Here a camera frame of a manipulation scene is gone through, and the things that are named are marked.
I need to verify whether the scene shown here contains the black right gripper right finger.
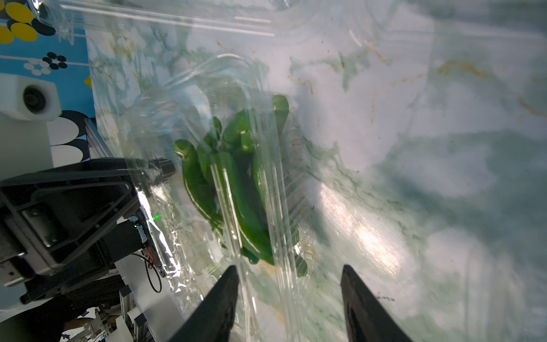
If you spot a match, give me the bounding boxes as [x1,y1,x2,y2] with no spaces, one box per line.
[340,264,412,342]

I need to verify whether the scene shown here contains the clear clamshell container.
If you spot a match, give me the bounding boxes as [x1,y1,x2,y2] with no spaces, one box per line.
[42,0,326,342]

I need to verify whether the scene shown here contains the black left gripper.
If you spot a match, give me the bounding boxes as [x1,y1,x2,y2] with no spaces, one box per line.
[1,158,177,286]

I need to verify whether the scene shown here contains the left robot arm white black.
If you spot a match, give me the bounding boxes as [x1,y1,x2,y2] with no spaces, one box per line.
[1,158,165,341]

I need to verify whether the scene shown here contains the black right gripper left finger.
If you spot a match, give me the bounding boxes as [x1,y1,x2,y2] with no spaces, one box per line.
[170,265,239,342]

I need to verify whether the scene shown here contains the green peppers in near container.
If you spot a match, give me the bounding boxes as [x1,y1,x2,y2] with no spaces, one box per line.
[172,93,309,278]

